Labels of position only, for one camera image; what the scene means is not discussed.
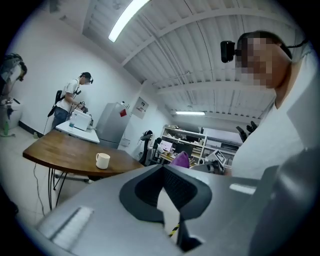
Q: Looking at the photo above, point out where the white rounded appliance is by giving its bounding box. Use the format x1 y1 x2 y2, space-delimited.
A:
0 99 24 131

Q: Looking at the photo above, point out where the person's head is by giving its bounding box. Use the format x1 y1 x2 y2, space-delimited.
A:
234 30 293 91

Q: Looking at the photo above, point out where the cream ceramic mug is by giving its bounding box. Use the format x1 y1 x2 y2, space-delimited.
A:
95 152 111 170

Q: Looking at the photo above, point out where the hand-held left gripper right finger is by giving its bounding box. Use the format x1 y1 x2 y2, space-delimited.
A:
162 164 276 256

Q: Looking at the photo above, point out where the ceiling tube light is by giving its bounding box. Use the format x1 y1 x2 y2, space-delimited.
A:
108 0 151 43
175 110 206 116

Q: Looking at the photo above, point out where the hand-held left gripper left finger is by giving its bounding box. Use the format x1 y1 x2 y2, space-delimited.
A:
32 164 181 256

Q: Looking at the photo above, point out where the white storage shelf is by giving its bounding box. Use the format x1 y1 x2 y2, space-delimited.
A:
161 124 241 166

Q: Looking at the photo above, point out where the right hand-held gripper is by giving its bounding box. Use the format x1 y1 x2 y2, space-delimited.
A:
191 149 232 176

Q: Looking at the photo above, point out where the person's torso in light shirt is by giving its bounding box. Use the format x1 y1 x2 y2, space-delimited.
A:
231 44 320 181

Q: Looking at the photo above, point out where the white desk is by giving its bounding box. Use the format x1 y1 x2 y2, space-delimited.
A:
55 119 101 145

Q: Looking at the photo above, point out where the black office chair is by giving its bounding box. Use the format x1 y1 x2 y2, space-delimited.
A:
138 129 155 166

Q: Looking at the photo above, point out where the black head-mounted camera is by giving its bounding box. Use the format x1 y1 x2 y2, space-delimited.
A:
220 40 237 63

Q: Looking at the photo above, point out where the white box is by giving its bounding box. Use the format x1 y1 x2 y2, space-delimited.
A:
71 109 91 131

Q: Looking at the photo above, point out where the purple cloth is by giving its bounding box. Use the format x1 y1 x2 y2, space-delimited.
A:
169 150 190 169

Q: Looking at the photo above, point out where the black computer monitor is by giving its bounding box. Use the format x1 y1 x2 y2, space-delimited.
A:
174 143 195 157

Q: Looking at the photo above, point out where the white wall notice board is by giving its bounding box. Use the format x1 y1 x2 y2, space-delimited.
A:
131 96 150 120

